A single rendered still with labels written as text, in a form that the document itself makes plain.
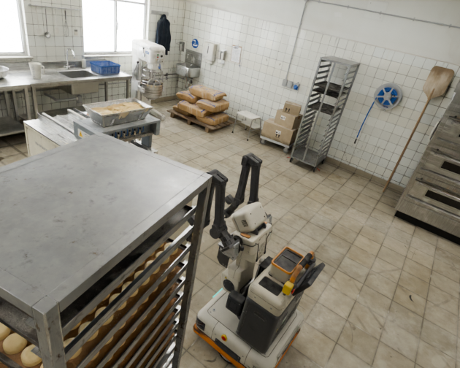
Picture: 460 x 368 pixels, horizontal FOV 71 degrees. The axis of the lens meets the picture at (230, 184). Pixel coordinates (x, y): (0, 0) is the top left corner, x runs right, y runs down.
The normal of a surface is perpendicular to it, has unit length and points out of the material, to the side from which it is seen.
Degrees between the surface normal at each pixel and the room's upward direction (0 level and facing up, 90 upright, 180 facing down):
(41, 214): 0
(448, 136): 90
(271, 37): 90
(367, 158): 90
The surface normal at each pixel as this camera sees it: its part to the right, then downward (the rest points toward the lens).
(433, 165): -0.57, 0.32
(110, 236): 0.18, -0.85
